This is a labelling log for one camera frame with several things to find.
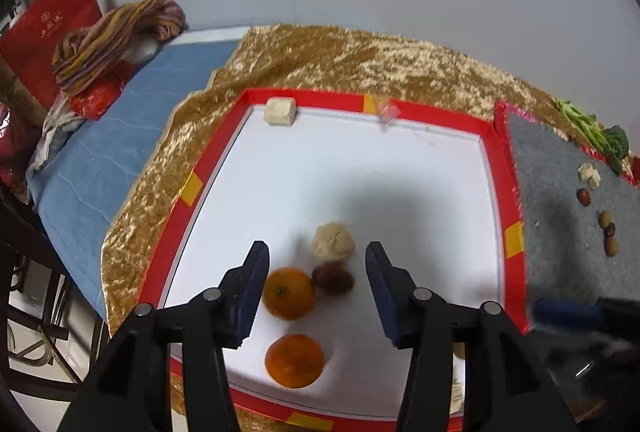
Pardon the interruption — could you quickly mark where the green leafy vegetable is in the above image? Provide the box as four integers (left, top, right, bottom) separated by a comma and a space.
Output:
552, 97, 631, 173

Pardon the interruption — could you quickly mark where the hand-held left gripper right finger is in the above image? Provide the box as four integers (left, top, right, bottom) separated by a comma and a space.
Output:
365, 241, 576, 432

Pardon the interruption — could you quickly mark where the red paper bag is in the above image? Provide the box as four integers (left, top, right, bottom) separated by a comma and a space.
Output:
0, 0, 106, 110

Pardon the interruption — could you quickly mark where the orange mandarin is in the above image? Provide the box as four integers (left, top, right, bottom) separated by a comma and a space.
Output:
265, 334, 326, 388
263, 267, 317, 320

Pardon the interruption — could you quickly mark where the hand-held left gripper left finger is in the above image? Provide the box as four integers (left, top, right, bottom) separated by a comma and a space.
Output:
57, 241, 271, 432

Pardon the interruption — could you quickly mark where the dark wooden chair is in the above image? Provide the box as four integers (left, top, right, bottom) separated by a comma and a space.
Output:
0, 187, 108, 393

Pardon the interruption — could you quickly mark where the dark red plastic bag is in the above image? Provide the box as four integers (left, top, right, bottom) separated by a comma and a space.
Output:
0, 105, 31, 203

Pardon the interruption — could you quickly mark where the beige pastry cube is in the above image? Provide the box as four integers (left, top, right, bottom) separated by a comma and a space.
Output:
263, 97, 297, 127

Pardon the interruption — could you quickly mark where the golden velvet cloth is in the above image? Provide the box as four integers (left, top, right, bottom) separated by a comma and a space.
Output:
100, 23, 640, 432

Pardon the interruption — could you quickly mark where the clear plastic wrapper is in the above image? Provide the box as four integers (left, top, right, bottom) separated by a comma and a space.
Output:
377, 102, 401, 133

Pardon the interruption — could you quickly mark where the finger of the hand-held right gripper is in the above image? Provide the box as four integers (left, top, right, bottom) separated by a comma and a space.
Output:
532, 296, 640, 333

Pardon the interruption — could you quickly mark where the white crumpled cloth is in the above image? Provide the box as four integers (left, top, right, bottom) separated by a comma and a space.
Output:
27, 102, 86, 173

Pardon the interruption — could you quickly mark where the red cardboard box tray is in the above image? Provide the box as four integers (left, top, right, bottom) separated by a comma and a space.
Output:
135, 87, 531, 432

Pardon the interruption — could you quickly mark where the grey felt mat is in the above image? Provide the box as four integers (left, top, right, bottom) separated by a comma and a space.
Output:
495, 101, 640, 413

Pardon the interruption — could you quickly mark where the striped knitted scarf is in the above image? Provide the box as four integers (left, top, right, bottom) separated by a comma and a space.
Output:
52, 0, 188, 97

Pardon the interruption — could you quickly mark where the blue quilted mattress pad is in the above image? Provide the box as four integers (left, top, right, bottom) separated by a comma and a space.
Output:
25, 27, 251, 318

